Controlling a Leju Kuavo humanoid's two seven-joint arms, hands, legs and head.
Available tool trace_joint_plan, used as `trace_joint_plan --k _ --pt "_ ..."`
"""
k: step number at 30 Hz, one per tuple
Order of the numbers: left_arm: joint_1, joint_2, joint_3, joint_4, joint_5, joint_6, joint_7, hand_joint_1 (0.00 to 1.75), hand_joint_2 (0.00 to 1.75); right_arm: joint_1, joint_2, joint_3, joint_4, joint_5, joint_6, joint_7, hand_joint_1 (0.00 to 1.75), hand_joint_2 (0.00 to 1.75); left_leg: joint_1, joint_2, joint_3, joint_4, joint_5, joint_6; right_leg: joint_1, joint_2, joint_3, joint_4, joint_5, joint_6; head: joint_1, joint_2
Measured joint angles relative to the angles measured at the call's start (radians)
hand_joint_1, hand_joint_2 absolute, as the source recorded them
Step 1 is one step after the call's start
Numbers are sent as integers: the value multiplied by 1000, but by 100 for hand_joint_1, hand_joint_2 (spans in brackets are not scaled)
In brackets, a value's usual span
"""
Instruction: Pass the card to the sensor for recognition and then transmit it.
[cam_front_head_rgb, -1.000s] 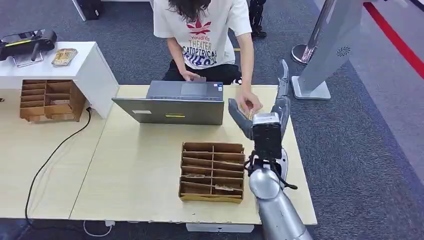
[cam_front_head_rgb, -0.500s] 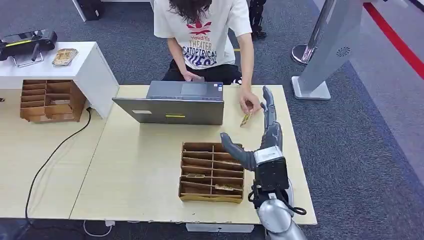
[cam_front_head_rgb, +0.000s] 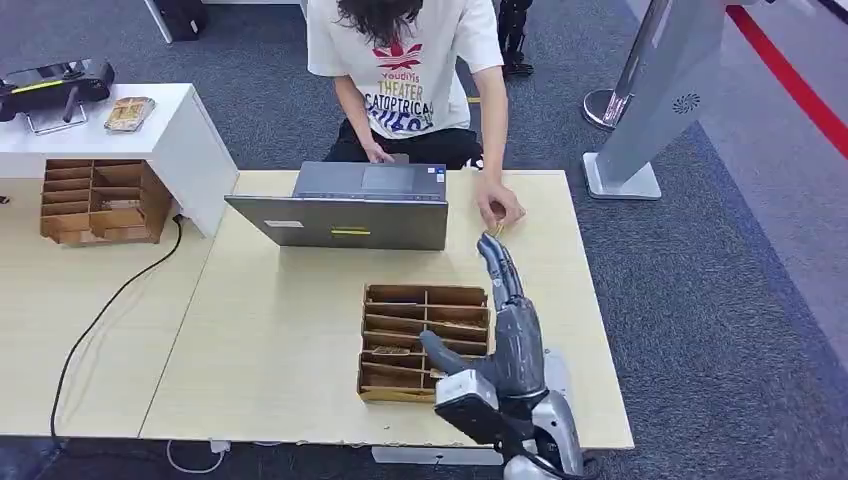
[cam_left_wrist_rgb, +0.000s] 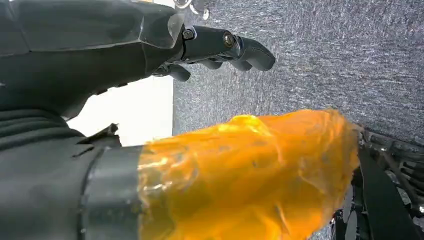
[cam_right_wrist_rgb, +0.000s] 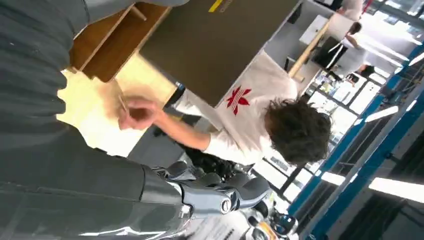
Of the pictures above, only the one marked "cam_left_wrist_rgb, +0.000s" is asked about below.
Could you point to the ribbed grey left arm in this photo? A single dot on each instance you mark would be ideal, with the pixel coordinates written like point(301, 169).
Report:
point(26, 127)

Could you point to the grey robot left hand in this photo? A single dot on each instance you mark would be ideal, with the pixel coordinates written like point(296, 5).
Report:
point(232, 185)

